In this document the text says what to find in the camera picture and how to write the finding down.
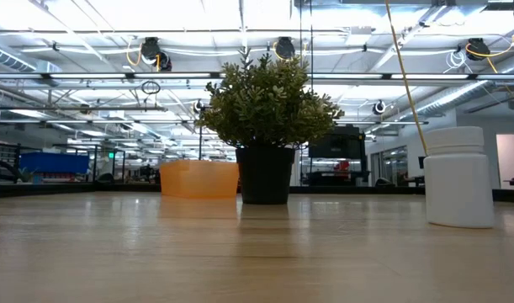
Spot orange plastic basket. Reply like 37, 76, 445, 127
159, 159, 241, 199

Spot large white pill bottle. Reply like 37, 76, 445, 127
422, 125, 495, 230

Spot black plant pot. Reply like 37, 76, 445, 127
235, 145, 296, 206

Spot green artificial plant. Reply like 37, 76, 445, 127
196, 46, 345, 149

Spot black monitor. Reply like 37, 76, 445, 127
308, 125, 366, 161

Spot long ceiling light strip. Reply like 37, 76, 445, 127
306, 72, 514, 82
0, 72, 225, 81

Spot white board panel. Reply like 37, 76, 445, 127
495, 133, 514, 189

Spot black storage rack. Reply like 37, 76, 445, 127
0, 141, 21, 184

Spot black coiled cable ring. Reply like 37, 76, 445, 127
140, 80, 162, 96

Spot yellow hanging cord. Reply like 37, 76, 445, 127
384, 0, 429, 157

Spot silver ventilation duct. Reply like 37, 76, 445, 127
414, 79, 493, 120

